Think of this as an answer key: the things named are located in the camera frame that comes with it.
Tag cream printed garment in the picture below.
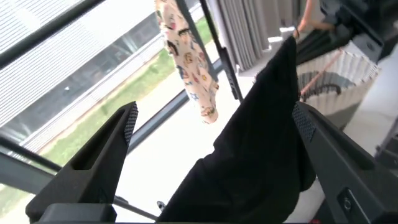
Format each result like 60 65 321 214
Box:
154 0 220 124

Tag white laundry basket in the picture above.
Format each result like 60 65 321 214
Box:
295 48 382 130

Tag beige curtain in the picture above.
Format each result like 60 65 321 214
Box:
206 0 308 73

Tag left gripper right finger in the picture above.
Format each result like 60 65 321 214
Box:
292 101 398 224

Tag black garment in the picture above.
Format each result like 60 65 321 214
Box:
157 35 317 223

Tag window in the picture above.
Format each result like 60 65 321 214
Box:
0 0 225 218

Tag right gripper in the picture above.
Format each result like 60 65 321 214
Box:
320 0 398 63

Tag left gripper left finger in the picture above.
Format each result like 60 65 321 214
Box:
25 101 139 223

